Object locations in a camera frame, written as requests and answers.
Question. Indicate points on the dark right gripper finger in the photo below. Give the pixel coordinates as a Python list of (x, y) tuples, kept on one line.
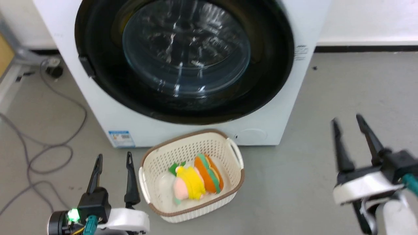
[(370, 138), (341, 150)]

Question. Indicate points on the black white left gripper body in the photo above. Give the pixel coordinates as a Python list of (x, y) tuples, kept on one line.
[(98, 205)]

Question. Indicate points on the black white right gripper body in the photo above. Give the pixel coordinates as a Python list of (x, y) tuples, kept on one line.
[(365, 186)]

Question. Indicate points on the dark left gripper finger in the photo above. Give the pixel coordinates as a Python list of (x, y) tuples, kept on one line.
[(131, 186), (95, 176)]

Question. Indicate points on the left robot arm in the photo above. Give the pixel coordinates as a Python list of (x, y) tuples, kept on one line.
[(58, 223)]

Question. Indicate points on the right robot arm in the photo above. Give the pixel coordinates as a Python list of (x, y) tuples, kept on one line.
[(398, 215)]

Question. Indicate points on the white front-load washing machine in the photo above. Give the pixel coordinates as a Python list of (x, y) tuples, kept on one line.
[(98, 107)]

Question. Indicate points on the round black glass washer door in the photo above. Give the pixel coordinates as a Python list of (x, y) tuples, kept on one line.
[(107, 85)]

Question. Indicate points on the black door latch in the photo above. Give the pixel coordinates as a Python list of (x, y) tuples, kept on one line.
[(87, 66)]

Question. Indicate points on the blue energy label sticker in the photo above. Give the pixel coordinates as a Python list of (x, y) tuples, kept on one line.
[(121, 139)]

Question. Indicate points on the green felt toy piece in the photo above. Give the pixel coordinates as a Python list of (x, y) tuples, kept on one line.
[(173, 168)]

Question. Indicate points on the yellow pink plush doll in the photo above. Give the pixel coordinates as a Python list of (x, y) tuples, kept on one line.
[(191, 182)]

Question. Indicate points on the orange green burger plush toy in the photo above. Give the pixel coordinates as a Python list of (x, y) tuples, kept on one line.
[(210, 174)]

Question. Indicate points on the round white filter cover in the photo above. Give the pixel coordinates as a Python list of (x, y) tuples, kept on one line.
[(253, 135)]

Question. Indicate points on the cream plastic laundry basket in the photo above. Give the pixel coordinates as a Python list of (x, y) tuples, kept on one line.
[(225, 153)]

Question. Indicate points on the black printed text sticker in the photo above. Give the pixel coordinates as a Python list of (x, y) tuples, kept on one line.
[(301, 53)]

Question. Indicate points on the black power plug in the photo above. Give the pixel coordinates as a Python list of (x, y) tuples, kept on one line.
[(54, 70)]

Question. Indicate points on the grey metal frame furniture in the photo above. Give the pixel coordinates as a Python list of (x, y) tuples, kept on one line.
[(19, 49)]

